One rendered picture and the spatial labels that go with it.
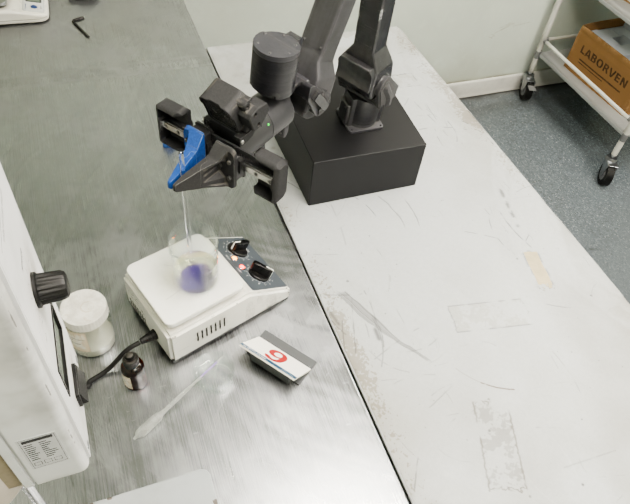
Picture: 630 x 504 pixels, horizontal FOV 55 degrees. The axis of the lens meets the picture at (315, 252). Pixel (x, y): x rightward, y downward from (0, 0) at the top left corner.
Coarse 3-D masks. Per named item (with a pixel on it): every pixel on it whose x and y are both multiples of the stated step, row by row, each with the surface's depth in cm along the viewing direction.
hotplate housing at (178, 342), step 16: (128, 288) 84; (272, 288) 88; (288, 288) 91; (144, 304) 82; (224, 304) 82; (240, 304) 84; (256, 304) 86; (272, 304) 89; (144, 320) 85; (192, 320) 80; (208, 320) 81; (224, 320) 84; (240, 320) 86; (144, 336) 82; (160, 336) 81; (176, 336) 79; (192, 336) 81; (208, 336) 84; (176, 352) 81; (192, 352) 84
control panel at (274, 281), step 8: (224, 240) 92; (232, 240) 93; (224, 248) 90; (248, 248) 94; (224, 256) 88; (248, 256) 92; (256, 256) 93; (232, 264) 88; (240, 264) 89; (248, 264) 90; (264, 264) 92; (240, 272) 87; (248, 272) 88; (248, 280) 86; (256, 280) 87; (272, 280) 89; (280, 280) 91; (256, 288) 86; (264, 288) 87
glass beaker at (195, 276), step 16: (192, 224) 78; (208, 224) 78; (176, 240) 79; (192, 240) 81; (208, 240) 80; (176, 256) 75; (208, 256) 76; (176, 272) 78; (192, 272) 77; (208, 272) 78; (192, 288) 79; (208, 288) 80
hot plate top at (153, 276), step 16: (160, 256) 84; (128, 272) 82; (144, 272) 82; (160, 272) 82; (224, 272) 83; (144, 288) 81; (160, 288) 81; (176, 288) 81; (224, 288) 82; (240, 288) 82; (160, 304) 79; (176, 304) 79; (192, 304) 80; (208, 304) 80; (160, 320) 78; (176, 320) 78
